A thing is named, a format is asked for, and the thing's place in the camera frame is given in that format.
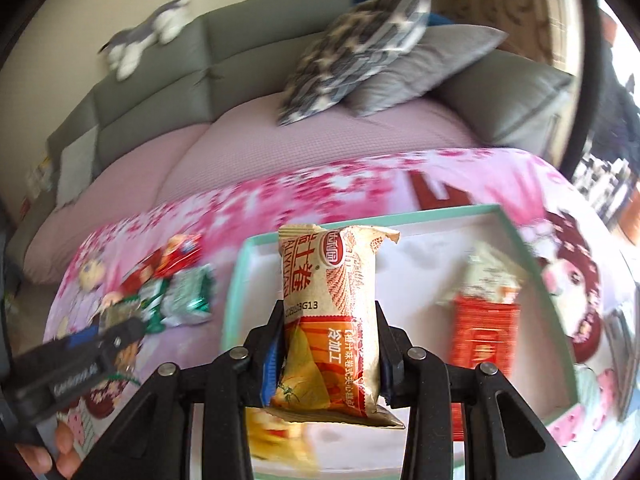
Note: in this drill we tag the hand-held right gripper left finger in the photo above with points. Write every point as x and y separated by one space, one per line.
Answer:
269 375

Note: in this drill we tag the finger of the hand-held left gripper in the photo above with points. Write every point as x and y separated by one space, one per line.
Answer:
122 340
84 336

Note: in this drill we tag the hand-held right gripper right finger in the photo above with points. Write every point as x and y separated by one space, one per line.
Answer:
387 380

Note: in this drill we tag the clear packet with green edges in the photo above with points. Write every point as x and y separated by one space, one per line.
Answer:
120 312

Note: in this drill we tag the orange roll cake packet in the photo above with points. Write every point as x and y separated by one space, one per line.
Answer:
330 310

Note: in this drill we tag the white tray teal rim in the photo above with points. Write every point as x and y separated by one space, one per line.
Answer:
420 270

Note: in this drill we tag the person's left hand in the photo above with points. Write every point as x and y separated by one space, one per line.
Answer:
67 445

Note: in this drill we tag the red sausage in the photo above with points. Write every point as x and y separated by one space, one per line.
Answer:
134 282

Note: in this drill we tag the green silver snack packet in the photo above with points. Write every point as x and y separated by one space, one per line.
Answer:
190 295

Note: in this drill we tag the red white wafer packet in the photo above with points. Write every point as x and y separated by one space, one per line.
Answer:
175 255

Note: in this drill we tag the long red snack packet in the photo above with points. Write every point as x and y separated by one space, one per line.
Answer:
480 340

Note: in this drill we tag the white green snack packet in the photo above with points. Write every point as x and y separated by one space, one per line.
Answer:
487 275

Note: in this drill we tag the white rack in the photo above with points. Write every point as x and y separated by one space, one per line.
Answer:
40 177

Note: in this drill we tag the light grey cushion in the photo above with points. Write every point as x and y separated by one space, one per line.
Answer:
77 170

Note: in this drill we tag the printed cartoon blanket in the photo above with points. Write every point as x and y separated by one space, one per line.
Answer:
325 195

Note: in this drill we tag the pink sofa cover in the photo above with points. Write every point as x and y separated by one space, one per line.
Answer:
200 160

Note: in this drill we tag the grey pillow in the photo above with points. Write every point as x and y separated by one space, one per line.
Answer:
425 70

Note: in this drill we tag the grey sofa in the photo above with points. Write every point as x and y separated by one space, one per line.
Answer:
240 45

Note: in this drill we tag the grey white plush toy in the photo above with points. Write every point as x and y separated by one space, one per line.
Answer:
160 22

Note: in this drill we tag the black white patterned pillow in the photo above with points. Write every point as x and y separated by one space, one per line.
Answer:
350 50

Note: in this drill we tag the black pole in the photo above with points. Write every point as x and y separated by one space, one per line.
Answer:
585 85

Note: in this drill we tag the patterned beige curtain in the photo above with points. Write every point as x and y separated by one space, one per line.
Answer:
500 0

